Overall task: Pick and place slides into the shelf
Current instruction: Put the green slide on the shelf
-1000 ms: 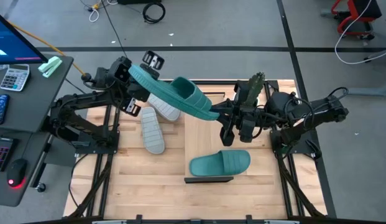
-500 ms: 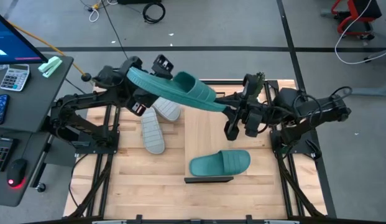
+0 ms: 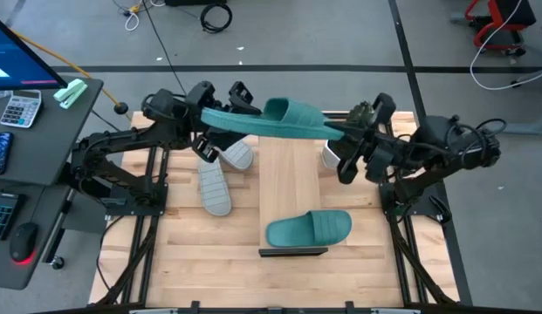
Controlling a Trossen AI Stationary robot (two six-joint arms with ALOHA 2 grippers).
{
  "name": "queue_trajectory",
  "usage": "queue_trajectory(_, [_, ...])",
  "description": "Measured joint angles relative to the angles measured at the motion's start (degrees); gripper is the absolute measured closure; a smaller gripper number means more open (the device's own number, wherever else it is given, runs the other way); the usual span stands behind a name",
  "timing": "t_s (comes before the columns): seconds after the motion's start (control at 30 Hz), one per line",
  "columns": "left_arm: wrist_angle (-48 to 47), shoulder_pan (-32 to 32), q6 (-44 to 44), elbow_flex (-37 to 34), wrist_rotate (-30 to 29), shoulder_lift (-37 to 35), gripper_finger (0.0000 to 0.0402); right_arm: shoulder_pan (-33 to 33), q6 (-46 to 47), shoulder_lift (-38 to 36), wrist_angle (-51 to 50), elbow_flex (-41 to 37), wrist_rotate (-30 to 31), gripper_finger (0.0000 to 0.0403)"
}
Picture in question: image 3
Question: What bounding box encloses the grey rubber slide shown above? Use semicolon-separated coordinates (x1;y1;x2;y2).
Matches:
196;157;233;217
217;138;255;172

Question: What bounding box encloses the black computer mouse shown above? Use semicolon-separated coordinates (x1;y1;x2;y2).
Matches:
9;222;39;265

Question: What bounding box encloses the yellow cable with black knob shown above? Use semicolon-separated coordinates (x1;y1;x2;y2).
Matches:
10;29;132;121

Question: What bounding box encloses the black keyboard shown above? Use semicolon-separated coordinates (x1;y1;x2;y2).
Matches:
0;191;21;241

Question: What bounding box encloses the desk computer monitor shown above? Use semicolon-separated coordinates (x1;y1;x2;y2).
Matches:
0;12;69;92

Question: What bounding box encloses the coiled black cable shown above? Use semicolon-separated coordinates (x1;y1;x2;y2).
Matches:
199;2;233;35

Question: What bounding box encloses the red and black cart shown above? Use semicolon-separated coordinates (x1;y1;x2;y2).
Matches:
464;0;538;57

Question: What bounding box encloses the green cactus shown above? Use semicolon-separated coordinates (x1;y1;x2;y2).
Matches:
346;100;376;130

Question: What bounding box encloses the black desk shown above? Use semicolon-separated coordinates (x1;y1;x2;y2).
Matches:
0;76;105;291

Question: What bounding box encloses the thin black floor cable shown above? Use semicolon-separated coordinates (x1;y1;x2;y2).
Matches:
141;0;197;110

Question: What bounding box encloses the mint green stapler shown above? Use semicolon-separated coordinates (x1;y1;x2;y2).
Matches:
52;78;88;110

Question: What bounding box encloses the green rubber slide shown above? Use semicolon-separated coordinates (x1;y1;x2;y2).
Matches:
265;209;353;249
200;97;346;141

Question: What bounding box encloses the short white cable loop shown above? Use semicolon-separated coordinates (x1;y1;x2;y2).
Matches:
124;3;141;32

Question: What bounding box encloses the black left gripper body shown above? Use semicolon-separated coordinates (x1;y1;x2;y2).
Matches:
182;80;237;147

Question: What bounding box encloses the wooden shelf with black frame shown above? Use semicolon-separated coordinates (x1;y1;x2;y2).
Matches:
257;135;329;258

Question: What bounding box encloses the long white cable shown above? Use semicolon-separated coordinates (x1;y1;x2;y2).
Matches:
470;0;542;92

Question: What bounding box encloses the black aluminium table frame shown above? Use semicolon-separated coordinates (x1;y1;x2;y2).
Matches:
89;111;472;314

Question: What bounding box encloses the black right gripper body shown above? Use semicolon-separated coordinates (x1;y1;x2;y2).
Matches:
353;124;411;183

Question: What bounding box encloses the dark smartphone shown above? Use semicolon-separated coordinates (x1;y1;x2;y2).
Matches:
0;132;14;177

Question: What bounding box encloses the grey desk foot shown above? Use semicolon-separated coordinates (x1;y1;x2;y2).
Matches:
483;115;542;135

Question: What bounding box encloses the grey calculator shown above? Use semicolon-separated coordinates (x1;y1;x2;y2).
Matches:
0;89;44;129

